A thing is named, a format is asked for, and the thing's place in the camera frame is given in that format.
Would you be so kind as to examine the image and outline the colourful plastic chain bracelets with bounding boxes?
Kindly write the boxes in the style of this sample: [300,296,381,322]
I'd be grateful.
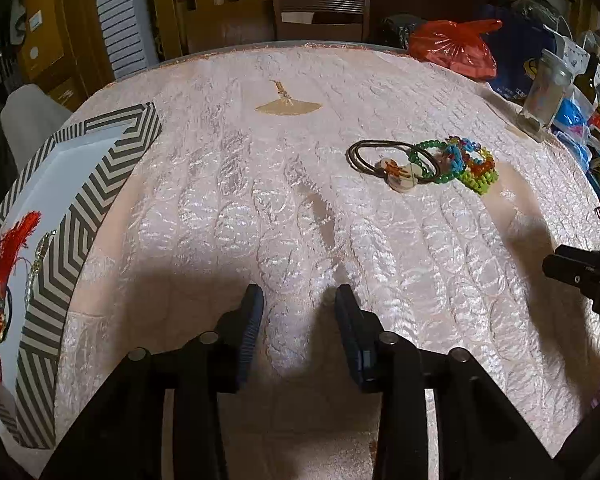
[436,135,500,196]

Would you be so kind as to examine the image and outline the brown hair tie cartoon charm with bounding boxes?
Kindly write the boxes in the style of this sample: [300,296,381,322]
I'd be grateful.
[346,140,442,193]

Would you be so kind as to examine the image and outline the green bead bracelet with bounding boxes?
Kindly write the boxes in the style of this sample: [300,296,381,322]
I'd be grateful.
[407,138,456,184]

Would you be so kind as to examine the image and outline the clear crystal bead bracelet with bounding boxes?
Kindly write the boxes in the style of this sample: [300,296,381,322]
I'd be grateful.
[23,228,59,311]

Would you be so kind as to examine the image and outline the red tassel gold charm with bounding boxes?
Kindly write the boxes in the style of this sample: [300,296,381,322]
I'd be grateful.
[0,210,42,383]

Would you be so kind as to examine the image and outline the striped white jewelry tray box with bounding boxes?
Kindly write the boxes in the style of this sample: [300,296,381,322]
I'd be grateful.
[0,103,162,450]

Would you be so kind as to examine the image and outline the blue plastic bag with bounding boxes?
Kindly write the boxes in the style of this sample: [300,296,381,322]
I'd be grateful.
[552,98,593,172]

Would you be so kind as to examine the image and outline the dark glass bottle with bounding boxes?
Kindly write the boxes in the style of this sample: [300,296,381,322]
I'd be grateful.
[574,51,600,107]

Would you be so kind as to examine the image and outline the clear glass jar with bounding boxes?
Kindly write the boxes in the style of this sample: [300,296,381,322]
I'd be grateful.
[517,49,573,142]

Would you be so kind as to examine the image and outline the dark blue bag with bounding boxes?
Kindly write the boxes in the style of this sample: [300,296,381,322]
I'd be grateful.
[481,0,571,104]

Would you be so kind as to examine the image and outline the gold fan pendant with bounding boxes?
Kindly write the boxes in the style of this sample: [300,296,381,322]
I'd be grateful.
[256,80,322,116]

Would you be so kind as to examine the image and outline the red plastic bag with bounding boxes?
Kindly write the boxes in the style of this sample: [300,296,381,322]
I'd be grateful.
[408,20,503,80]

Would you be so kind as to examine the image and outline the white covered chair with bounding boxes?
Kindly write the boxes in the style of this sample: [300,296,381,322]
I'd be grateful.
[0,84,72,171]

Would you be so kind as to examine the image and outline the dark wooden chair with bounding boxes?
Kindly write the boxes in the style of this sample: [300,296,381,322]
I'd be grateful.
[271,0,370,42]

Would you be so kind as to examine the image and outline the white louvered panel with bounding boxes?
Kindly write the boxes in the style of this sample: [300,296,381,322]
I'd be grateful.
[95,0,158,79]

